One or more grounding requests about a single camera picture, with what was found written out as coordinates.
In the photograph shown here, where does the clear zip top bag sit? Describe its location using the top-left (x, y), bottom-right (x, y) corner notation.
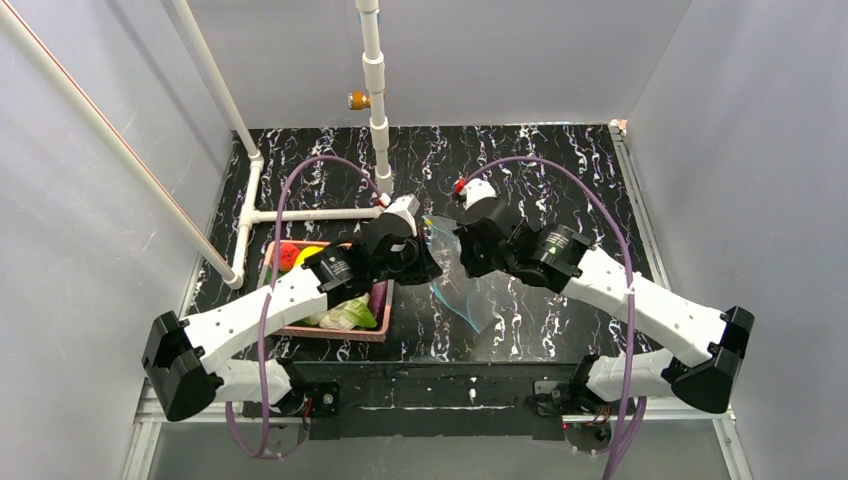
top-left (424, 215), bottom-right (496, 334)

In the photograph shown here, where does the yellow banana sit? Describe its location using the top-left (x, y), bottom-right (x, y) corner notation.
top-left (292, 245), bottom-right (324, 268)

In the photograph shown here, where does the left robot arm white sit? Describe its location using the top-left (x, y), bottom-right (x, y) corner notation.
top-left (141, 213), bottom-right (442, 422)

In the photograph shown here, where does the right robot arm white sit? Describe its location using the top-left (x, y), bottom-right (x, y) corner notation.
top-left (453, 197), bottom-right (755, 414)

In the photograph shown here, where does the long purple eggplant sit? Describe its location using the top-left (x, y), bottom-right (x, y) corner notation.
top-left (368, 281), bottom-right (389, 320)

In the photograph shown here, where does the white green cabbage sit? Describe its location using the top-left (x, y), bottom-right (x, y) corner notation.
top-left (298, 294), bottom-right (377, 331)

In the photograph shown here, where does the pink plastic basket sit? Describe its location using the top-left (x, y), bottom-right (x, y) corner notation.
top-left (258, 240), bottom-right (394, 343)

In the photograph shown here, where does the red tomato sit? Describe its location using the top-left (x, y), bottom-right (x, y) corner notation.
top-left (275, 242), bottom-right (301, 273)

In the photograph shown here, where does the brass pipe fitting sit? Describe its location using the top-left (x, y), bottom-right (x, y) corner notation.
top-left (347, 91), bottom-right (371, 111)

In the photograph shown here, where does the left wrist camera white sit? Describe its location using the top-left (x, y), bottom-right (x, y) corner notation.
top-left (384, 194), bottom-right (420, 236)

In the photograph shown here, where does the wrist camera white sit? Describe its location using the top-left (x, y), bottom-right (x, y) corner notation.
top-left (384, 194), bottom-right (420, 236)
top-left (453, 177), bottom-right (497, 210)

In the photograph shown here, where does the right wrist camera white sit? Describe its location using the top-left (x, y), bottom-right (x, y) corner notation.
top-left (453, 177), bottom-right (497, 210)

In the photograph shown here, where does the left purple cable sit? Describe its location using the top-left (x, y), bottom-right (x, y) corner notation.
top-left (223, 154), bottom-right (392, 461)

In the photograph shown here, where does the purple cable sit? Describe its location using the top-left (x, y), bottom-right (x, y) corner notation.
top-left (463, 156), bottom-right (649, 480)
top-left (223, 154), bottom-right (392, 461)

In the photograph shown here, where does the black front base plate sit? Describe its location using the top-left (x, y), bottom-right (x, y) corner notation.
top-left (238, 360), bottom-right (598, 442)

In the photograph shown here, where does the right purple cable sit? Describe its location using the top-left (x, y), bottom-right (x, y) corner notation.
top-left (463, 156), bottom-right (649, 480)

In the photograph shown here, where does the white PVC pipe frame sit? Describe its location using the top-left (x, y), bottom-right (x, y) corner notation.
top-left (0, 0), bottom-right (397, 290)

